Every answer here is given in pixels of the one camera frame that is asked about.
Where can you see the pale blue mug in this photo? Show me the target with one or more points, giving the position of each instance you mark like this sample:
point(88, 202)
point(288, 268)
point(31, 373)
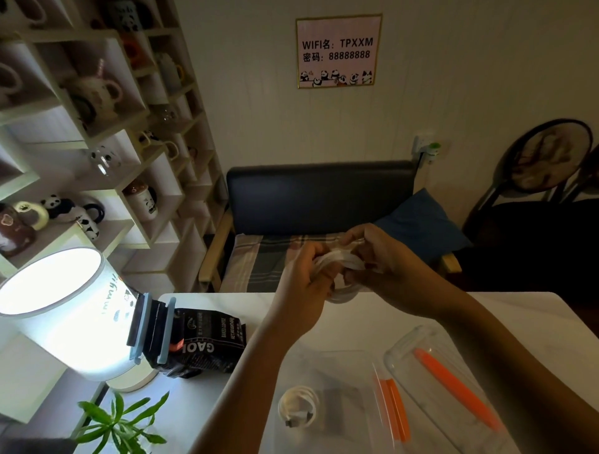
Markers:
point(168, 71)

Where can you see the plaid seat cushion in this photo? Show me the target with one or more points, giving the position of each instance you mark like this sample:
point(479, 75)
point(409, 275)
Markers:
point(262, 262)

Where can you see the glass panda cup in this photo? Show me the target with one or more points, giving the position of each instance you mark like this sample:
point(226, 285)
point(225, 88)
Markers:
point(105, 160)

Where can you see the black and white panda mug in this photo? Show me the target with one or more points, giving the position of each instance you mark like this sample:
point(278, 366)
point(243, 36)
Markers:
point(70, 213)

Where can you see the blue pillow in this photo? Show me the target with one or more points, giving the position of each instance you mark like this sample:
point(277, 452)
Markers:
point(421, 224)

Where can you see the white lit table lamp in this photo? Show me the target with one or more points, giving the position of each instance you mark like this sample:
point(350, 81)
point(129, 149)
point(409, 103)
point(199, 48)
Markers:
point(65, 308)

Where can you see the person's left hand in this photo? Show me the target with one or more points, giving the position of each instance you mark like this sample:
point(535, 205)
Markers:
point(299, 290)

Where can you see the white wall socket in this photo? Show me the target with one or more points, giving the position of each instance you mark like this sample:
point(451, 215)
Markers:
point(422, 142)

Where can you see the white panda mug brown lid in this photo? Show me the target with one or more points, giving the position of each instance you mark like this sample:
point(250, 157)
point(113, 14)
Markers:
point(142, 200)

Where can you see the round-backed dark chair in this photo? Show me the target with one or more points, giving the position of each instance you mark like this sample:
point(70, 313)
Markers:
point(585, 177)
point(538, 168)

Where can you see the green potted plant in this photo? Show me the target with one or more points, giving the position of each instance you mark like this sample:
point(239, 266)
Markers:
point(119, 423)

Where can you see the person's left forearm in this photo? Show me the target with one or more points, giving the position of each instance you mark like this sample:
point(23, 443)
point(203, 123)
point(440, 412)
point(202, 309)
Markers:
point(252, 383)

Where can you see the person's right forearm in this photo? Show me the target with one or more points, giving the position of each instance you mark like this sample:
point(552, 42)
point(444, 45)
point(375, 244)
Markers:
point(524, 369)

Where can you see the black coffee packet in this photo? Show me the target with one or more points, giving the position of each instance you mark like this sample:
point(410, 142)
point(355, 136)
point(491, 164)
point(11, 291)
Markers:
point(208, 339)

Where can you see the person's right fingers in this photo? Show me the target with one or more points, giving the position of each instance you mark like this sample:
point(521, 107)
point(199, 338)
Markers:
point(362, 238)

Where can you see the clear lid with orange latch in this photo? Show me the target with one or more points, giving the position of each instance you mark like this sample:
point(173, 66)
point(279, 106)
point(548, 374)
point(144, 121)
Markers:
point(449, 397)

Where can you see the orange mug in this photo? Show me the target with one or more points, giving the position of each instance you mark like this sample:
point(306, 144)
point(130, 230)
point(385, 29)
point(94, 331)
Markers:
point(133, 52)

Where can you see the person's left fingers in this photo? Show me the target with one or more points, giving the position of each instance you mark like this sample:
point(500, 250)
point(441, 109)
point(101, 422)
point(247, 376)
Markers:
point(311, 252)

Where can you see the brown bear mug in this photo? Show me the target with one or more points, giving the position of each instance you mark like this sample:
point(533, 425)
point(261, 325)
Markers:
point(13, 230)

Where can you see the clear plastic storage box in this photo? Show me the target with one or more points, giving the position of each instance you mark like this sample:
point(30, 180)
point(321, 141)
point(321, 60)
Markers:
point(327, 383)

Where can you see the blue holder with black coasters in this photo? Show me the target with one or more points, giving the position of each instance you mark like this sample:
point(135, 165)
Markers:
point(152, 332)

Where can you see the dark panda print mug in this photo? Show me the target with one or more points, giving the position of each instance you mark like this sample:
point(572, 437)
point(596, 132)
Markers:
point(127, 14)

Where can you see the white and green plug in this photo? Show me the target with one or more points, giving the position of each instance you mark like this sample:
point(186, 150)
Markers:
point(431, 152)

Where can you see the person's right hand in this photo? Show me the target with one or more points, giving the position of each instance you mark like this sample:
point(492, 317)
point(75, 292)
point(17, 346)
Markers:
point(402, 276)

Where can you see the white mug with pink ears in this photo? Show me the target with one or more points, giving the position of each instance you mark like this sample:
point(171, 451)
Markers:
point(93, 96)

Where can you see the white cubby shelf unit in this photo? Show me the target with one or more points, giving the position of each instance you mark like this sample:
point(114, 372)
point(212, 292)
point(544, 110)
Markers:
point(140, 140)

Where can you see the pink framed wall sign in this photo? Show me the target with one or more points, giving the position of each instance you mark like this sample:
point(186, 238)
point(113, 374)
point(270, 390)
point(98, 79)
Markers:
point(339, 50)

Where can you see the plain white mug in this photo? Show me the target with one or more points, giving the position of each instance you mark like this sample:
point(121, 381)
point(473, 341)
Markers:
point(8, 82)

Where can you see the small white mug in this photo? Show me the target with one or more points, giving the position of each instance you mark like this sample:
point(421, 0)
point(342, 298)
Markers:
point(171, 149)

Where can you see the black wooden-armed sofa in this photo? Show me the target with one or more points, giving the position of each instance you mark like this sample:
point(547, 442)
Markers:
point(318, 196)

